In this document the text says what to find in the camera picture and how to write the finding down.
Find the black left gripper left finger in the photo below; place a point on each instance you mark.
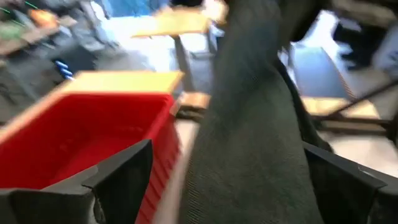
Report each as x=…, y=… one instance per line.
x=93, y=199

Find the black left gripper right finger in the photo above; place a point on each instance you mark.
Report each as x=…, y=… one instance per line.
x=348, y=193

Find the dark teal garment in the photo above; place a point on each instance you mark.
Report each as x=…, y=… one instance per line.
x=248, y=140

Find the red plastic laundry basket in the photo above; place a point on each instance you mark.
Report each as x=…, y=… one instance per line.
x=77, y=140

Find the person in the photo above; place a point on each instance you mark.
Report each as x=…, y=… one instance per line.
x=363, y=37

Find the black aluminium table frame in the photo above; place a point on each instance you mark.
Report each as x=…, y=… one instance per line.
x=351, y=122

